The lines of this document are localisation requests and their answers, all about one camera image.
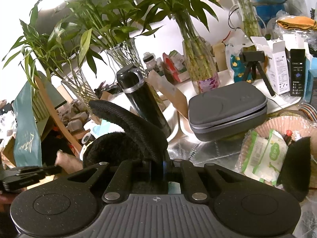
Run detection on black foam pad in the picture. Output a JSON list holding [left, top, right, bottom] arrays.
[[83, 100, 168, 168]]

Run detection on person's right hand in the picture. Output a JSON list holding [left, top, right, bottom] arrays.
[[55, 150, 83, 174]]

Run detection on wet wipes pack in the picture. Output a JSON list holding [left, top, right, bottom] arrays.
[[241, 129, 288, 186]]

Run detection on grey zip hard case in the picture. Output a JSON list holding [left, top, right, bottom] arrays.
[[188, 82, 268, 142]]

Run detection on wooden chair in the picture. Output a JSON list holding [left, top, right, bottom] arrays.
[[32, 76, 82, 158]]

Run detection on black thermos bottle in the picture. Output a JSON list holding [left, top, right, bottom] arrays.
[[116, 64, 171, 138]]

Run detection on black foam in basket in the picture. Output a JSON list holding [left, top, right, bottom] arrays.
[[277, 136, 311, 202]]

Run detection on left glass vase bamboo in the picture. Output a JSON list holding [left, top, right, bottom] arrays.
[[62, 68, 98, 111]]

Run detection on pink woven basket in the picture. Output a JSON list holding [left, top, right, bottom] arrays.
[[235, 115, 317, 194]]

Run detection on glass vase with bamboo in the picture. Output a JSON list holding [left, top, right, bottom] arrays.
[[173, 11, 220, 93]]

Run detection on small black tripod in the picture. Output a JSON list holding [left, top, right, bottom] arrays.
[[239, 51, 275, 97]]

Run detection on white open carton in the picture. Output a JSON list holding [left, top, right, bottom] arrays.
[[251, 36, 290, 95]]

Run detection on black product box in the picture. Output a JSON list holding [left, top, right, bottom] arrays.
[[290, 49, 306, 97]]

